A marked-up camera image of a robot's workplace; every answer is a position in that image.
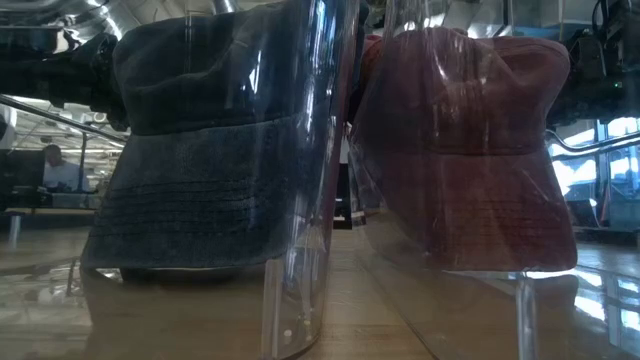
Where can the clear acrylic box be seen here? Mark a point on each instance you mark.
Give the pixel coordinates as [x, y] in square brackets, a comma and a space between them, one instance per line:
[527, 310]
[305, 280]

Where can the dark blue denim hat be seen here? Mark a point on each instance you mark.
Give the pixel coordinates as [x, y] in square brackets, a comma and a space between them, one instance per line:
[200, 190]

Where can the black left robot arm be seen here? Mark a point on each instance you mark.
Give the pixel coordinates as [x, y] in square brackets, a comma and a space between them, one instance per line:
[50, 75]

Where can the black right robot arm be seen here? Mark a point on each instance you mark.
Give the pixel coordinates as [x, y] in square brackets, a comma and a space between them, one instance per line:
[597, 70]

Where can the dark red hat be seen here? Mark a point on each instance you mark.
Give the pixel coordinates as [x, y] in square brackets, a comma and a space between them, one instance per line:
[465, 165]

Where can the person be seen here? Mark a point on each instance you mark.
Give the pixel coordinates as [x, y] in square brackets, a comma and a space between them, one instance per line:
[59, 172]

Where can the bright window wall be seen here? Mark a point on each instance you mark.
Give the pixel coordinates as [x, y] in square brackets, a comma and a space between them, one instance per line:
[620, 170]

